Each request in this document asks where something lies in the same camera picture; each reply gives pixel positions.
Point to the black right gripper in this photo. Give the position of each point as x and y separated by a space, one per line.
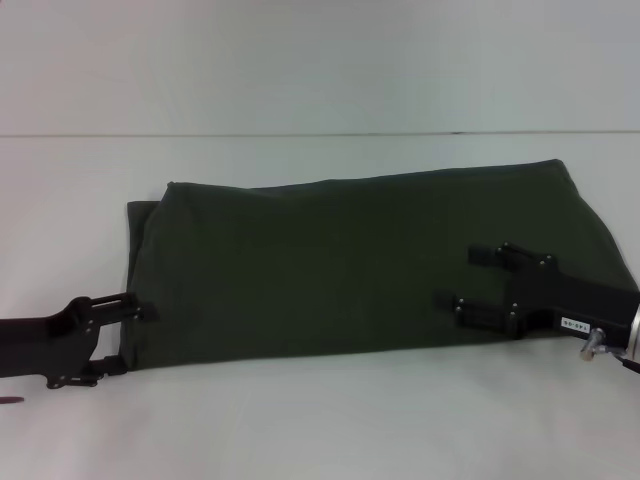
570 300

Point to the dark green t-shirt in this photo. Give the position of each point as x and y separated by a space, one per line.
325 260

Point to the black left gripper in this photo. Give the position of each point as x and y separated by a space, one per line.
45 345

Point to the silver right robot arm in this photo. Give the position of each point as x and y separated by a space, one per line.
635 327

